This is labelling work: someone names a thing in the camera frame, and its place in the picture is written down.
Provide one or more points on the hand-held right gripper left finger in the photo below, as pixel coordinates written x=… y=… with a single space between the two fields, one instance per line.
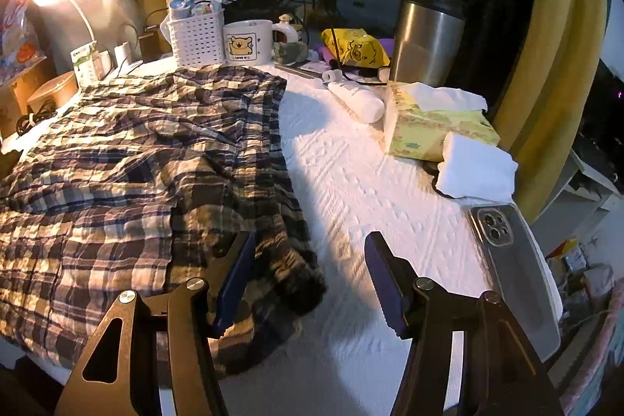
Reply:
x=236 y=279

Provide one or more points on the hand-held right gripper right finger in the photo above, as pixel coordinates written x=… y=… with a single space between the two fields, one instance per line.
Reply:
x=385 y=284

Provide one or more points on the plaid pants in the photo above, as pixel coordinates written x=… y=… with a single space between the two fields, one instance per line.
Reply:
x=122 y=177

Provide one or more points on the smartphone in clear case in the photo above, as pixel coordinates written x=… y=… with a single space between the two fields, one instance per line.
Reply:
x=516 y=274

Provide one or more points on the folded white cloth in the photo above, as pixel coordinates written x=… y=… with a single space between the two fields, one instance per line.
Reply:
x=475 y=167

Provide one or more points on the yellow green tissue box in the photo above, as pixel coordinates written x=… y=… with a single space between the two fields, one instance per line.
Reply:
x=419 y=128

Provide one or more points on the white tube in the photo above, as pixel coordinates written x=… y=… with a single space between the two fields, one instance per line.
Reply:
x=356 y=100

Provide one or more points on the white mug with bear print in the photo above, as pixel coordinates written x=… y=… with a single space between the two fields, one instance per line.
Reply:
x=248 y=45

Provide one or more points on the grey green pouch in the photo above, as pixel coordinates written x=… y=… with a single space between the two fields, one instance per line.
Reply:
x=290 y=51

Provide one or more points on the yellow snack bag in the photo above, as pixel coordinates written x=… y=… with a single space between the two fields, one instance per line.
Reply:
x=358 y=48

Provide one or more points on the stainless steel tumbler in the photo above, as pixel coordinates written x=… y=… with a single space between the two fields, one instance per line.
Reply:
x=424 y=45

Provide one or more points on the white plastic basket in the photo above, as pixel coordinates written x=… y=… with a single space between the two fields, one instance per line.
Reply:
x=195 y=38

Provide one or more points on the white charger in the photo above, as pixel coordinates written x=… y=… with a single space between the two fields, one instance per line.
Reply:
x=122 y=51

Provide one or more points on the brown bowl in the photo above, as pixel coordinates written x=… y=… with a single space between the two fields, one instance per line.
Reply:
x=53 y=92

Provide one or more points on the green white milk carton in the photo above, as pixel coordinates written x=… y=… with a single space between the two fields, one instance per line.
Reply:
x=83 y=65

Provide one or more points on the white desk lamp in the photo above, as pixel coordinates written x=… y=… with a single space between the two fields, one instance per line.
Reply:
x=80 y=14

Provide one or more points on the colourful printed bag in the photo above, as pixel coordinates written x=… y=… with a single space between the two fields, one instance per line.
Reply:
x=19 y=40

